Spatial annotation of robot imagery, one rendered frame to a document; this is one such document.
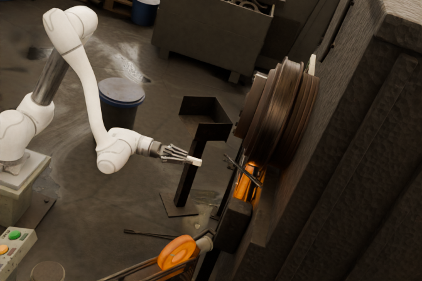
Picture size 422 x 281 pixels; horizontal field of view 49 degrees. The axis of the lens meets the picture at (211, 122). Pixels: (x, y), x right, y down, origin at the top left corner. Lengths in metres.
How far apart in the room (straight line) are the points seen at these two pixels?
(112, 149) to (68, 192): 0.97
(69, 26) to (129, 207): 1.25
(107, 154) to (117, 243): 0.82
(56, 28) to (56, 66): 0.31
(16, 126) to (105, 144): 0.51
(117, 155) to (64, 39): 0.53
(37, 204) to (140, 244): 0.62
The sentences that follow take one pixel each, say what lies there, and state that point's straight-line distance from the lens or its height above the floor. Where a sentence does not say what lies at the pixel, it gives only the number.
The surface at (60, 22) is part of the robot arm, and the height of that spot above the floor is 1.17.
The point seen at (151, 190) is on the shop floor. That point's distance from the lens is 2.99.
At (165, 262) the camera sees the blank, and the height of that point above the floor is 0.71.
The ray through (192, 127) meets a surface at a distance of 2.57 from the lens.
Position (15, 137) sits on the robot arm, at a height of 0.57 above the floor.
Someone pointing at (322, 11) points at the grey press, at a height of 0.79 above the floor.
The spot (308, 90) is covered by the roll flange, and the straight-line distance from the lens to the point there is 1.75.
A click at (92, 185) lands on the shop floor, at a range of 2.95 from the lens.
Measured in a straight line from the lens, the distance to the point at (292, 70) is 1.76.
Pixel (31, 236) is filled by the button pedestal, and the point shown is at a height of 0.61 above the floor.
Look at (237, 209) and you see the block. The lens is 1.85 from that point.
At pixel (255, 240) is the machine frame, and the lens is 1.66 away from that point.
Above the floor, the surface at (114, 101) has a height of 0.42.
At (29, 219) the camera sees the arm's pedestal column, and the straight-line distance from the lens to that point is 2.70.
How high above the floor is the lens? 2.01
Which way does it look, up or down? 32 degrees down
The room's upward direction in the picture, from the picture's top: 19 degrees clockwise
